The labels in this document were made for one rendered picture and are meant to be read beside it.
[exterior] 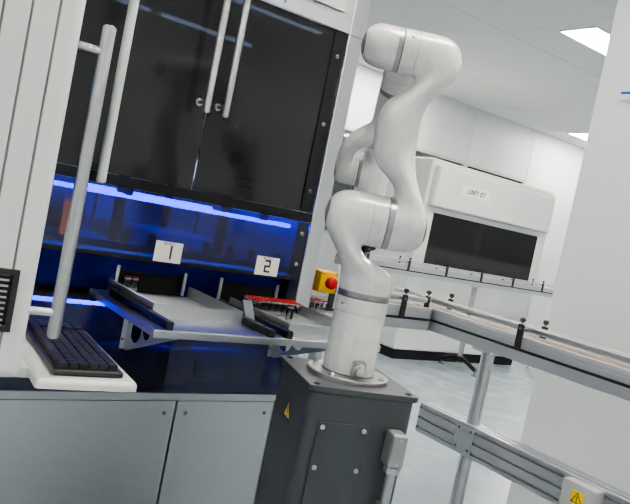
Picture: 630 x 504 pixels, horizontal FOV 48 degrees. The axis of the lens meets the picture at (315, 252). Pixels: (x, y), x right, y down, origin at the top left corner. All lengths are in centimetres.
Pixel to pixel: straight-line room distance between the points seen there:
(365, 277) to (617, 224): 178
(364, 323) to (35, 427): 97
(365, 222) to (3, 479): 119
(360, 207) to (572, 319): 183
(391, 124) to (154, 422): 115
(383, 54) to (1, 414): 133
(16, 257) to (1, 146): 20
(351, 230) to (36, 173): 66
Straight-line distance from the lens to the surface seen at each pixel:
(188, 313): 187
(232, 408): 233
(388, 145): 161
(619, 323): 315
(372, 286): 159
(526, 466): 267
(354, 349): 161
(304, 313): 229
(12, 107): 138
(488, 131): 973
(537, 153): 1052
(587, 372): 249
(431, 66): 165
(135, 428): 221
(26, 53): 139
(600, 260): 322
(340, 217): 158
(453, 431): 287
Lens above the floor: 121
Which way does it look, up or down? 3 degrees down
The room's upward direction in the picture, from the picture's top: 11 degrees clockwise
